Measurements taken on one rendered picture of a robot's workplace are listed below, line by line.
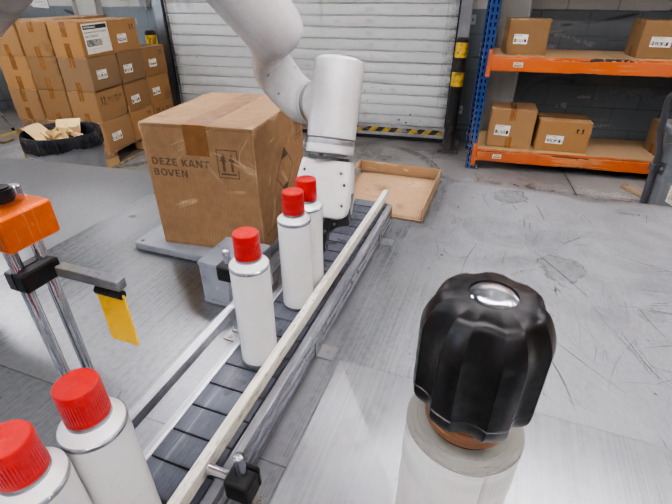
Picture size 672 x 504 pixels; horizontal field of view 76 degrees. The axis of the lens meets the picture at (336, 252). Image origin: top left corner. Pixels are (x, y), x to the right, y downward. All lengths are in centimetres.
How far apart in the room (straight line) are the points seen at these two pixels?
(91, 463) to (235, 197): 61
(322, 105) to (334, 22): 397
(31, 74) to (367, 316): 405
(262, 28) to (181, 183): 41
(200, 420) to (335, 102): 50
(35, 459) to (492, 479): 31
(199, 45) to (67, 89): 159
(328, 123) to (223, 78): 451
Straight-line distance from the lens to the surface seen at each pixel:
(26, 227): 41
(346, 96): 74
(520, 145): 412
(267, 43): 67
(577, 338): 85
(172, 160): 94
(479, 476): 34
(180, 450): 58
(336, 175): 74
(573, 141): 416
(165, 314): 86
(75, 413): 39
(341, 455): 55
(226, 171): 89
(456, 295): 27
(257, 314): 57
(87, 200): 142
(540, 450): 60
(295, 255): 66
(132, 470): 44
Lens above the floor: 133
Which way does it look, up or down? 31 degrees down
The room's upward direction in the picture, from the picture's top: straight up
